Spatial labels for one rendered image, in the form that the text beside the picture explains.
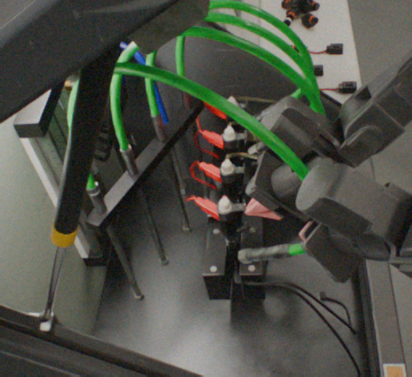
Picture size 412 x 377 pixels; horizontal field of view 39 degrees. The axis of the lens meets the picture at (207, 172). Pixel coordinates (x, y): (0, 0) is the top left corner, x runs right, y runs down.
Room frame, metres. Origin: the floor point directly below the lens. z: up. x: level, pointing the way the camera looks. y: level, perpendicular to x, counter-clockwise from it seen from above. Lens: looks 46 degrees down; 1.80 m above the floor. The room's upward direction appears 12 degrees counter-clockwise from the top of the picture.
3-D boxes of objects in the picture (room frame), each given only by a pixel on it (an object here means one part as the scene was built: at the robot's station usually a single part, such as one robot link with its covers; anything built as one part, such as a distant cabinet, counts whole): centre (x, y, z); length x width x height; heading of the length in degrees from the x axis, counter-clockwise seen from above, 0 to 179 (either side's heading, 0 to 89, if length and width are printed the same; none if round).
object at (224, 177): (0.67, -0.04, 0.99); 0.05 x 0.03 x 0.21; 77
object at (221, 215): (0.59, -0.03, 0.99); 0.05 x 0.03 x 0.21; 77
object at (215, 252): (0.71, -0.04, 0.91); 0.34 x 0.10 x 0.15; 167
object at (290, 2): (1.28, -0.32, 1.01); 0.23 x 0.11 x 0.06; 167
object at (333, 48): (1.08, -0.30, 0.99); 0.12 x 0.02 x 0.02; 71
